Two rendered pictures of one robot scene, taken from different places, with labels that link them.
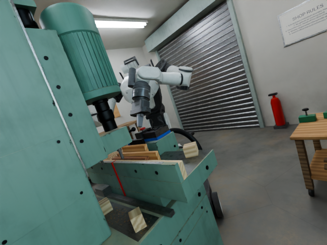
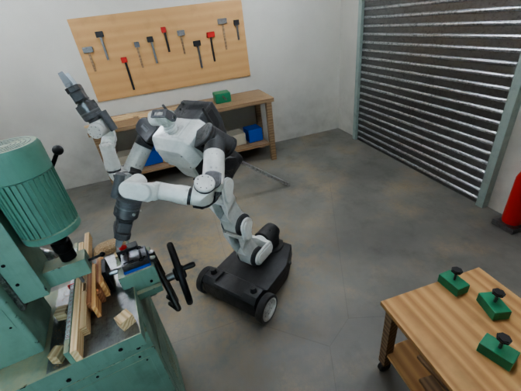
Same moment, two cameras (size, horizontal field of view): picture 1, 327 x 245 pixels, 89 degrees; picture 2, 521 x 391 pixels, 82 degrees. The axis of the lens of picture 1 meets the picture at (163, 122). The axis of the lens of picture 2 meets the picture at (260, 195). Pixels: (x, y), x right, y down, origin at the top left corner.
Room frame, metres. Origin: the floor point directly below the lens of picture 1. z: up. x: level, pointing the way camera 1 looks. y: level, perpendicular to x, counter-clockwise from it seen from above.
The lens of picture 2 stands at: (0.16, -0.81, 1.74)
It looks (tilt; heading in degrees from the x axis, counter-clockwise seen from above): 31 degrees down; 24
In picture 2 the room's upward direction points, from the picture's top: 8 degrees counter-clockwise
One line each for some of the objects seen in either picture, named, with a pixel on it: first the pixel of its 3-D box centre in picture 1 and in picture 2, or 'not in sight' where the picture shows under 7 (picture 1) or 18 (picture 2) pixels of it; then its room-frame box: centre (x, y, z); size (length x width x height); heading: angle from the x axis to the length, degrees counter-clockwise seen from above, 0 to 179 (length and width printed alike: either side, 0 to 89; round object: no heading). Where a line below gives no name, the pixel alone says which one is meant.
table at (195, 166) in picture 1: (149, 163); (120, 285); (0.73, 0.12, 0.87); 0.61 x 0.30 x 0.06; 47
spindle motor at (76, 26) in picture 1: (83, 60); (30, 192); (0.65, 0.20, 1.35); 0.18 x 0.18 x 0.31
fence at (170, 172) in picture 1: (118, 168); (74, 291); (0.62, 0.22, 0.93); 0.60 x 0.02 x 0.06; 47
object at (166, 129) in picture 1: (152, 132); (132, 255); (0.80, 0.07, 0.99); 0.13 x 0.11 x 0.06; 47
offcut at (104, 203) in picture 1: (104, 206); (63, 312); (0.58, 0.31, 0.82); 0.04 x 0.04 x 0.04; 33
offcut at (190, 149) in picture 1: (190, 149); (125, 320); (0.58, -0.06, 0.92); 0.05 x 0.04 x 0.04; 163
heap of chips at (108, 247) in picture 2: (113, 156); (108, 245); (0.88, 0.32, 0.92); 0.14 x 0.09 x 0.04; 137
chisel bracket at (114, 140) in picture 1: (111, 143); (68, 268); (0.64, 0.22, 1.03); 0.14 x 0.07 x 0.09; 137
